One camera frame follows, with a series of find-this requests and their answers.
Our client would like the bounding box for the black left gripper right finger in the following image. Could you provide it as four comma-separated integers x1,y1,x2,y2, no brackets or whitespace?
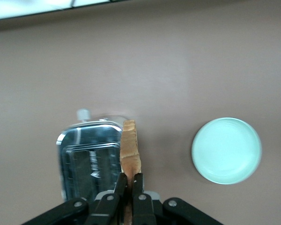
132,172,225,225

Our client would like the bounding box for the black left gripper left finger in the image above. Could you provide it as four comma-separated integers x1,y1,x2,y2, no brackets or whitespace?
21,172,128,225

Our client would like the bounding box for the brown bread slice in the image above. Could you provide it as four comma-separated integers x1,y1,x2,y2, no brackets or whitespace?
119,120,142,225

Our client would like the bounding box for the green round plate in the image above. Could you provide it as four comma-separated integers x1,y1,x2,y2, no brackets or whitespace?
191,117,263,185

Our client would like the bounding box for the silver two-slot toaster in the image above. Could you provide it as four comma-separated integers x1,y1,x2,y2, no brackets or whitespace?
56,108,132,225

